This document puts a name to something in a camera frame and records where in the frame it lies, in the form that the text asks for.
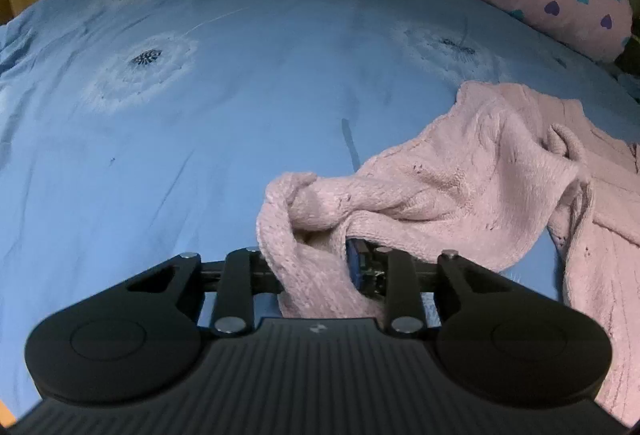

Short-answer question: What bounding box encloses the pink knitted cardigan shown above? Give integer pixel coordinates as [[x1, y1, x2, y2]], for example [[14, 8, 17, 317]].
[[256, 82, 639, 424]]

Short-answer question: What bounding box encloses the blue dandelion bed sheet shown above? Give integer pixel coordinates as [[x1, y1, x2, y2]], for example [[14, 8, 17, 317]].
[[1, 0, 639, 415]]

